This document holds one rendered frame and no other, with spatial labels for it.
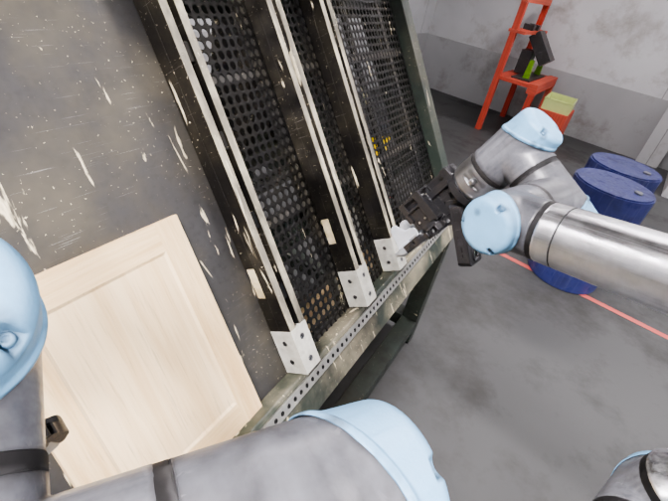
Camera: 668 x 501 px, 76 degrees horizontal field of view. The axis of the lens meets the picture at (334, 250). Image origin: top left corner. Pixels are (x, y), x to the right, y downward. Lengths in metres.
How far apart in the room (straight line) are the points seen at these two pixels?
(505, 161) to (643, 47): 7.50
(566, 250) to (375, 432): 0.37
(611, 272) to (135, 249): 0.74
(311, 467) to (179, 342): 0.75
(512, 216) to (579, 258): 0.08
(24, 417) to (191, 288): 0.74
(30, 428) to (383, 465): 0.13
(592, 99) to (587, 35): 0.96
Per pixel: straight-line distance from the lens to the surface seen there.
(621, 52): 8.18
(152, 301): 0.88
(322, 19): 1.43
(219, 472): 0.18
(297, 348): 1.07
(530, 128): 0.67
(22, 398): 0.20
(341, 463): 0.18
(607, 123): 8.25
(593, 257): 0.52
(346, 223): 1.27
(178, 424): 0.94
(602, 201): 3.39
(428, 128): 2.03
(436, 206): 0.78
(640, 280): 0.51
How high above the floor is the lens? 1.78
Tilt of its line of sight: 34 degrees down
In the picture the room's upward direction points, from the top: 12 degrees clockwise
